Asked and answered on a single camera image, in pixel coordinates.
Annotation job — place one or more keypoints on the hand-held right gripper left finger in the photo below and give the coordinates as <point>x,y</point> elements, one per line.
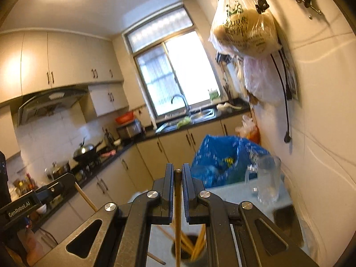
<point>168,194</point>

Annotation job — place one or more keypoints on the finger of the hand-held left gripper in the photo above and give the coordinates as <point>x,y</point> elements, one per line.
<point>55,186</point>

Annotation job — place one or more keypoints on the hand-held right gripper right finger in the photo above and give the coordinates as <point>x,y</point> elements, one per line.
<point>187,194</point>

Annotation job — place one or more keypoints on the long wooden chopstick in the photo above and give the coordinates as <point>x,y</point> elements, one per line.
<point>177,200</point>
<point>86,199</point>

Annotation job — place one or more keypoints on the bundle of wooden chopsticks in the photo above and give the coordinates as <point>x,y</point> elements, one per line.
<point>198,244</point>

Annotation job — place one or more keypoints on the dark grey perforated chopstick holder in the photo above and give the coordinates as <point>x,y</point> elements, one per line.
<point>201,260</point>

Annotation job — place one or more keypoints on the steel cooking pot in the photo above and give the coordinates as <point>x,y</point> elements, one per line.
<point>58,169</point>

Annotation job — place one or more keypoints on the white bowl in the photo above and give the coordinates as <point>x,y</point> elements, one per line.
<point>41,208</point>

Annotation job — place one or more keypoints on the black wok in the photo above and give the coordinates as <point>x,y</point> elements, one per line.
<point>84,153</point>

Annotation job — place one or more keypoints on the blue-grey tablecloth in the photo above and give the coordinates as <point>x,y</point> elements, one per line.
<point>236,194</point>

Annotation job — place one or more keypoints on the blue plastic bag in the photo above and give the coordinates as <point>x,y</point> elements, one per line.
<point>219,155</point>

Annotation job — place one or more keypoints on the black kitchen countertop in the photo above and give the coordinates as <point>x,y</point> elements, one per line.
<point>144,136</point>

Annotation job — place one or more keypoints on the steel kettle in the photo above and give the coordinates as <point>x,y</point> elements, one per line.
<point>109,137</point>

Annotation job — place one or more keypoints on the steel countertop appliance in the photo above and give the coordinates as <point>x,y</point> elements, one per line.
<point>129,129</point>

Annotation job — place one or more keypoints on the steel kitchen sink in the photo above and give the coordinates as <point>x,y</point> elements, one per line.
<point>194,115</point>

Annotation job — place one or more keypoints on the clear plastic pitcher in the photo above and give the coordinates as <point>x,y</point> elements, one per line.
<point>267,178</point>

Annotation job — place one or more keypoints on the range hood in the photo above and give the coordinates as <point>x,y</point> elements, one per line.
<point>47,103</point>

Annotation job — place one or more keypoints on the orange plastic basin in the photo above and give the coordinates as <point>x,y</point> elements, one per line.
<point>125,117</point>

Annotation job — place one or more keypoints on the orange plastic bag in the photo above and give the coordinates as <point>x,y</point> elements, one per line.
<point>251,133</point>

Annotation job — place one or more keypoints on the chrome kitchen faucet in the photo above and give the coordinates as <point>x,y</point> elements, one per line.
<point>182,103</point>

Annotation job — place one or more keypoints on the green bottle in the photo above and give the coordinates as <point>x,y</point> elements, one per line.
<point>214,94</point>

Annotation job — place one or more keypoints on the smartphone in amber case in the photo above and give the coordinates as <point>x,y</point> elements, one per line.
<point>288,222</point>

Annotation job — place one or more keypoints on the kitchen window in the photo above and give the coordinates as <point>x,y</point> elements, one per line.
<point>178,72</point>

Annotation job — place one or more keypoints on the beige upper cabinets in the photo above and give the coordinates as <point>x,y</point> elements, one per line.
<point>55,58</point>

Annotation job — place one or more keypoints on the white plastic bag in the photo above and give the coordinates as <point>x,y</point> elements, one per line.
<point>261,83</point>

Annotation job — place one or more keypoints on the clear bag of buns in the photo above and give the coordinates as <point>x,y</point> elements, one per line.
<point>244,30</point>

